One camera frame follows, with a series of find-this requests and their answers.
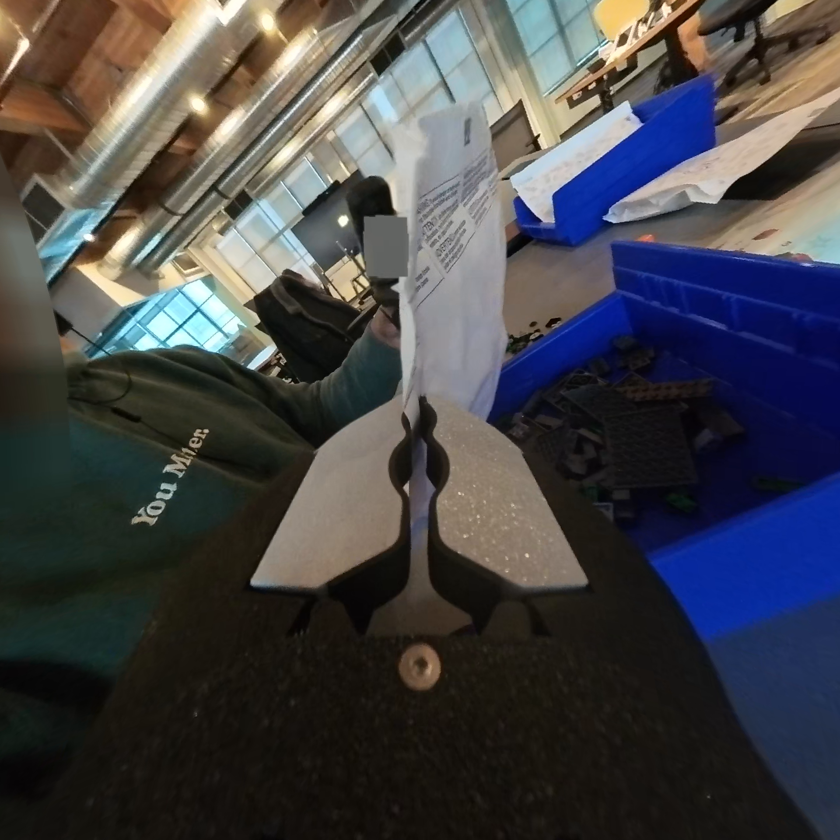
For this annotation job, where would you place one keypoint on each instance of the pile of small toy bricks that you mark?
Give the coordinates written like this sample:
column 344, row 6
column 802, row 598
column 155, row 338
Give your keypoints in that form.
column 535, row 334

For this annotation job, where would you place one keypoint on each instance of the grey desk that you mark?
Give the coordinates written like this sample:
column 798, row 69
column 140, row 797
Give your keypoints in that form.
column 558, row 275

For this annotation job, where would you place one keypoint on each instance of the blue plastic bin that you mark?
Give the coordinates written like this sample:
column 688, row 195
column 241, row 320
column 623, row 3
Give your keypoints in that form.
column 722, row 295
column 656, row 144

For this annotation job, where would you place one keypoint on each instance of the person's left forearm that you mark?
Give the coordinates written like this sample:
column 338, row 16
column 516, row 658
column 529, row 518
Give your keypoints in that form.
column 341, row 394

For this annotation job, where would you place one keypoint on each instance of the person's left hand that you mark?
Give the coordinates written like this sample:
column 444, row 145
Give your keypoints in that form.
column 388, row 331

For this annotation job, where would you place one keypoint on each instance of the black office chair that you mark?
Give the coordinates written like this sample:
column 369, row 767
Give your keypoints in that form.
column 748, row 19

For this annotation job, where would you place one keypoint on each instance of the heap of dark grey bricks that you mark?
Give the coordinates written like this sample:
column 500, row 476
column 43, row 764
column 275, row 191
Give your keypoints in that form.
column 643, row 433

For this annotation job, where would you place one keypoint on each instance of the person's dark green jacket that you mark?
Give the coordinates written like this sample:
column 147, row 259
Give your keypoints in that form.
column 98, row 472

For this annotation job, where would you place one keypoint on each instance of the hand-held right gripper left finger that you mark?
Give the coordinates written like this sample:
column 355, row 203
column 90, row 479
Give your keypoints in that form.
column 334, row 518

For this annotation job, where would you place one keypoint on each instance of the black wall screen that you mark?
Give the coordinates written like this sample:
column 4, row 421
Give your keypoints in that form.
column 321, row 226

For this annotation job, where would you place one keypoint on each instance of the building instruction booklet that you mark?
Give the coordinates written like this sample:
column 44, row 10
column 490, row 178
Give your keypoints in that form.
column 807, row 243

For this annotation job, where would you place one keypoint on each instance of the black jacket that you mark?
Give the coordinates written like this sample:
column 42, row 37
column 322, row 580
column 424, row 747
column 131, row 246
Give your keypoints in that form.
column 302, row 328

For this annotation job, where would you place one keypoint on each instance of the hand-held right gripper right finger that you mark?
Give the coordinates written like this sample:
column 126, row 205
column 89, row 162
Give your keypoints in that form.
column 512, row 518

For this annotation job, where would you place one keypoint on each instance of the white printed paper bag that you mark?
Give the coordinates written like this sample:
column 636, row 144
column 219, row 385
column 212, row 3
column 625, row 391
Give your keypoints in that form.
column 689, row 177
column 577, row 164
column 453, row 262

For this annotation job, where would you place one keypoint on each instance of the wooden table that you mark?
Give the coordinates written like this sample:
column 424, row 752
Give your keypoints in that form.
column 630, row 59

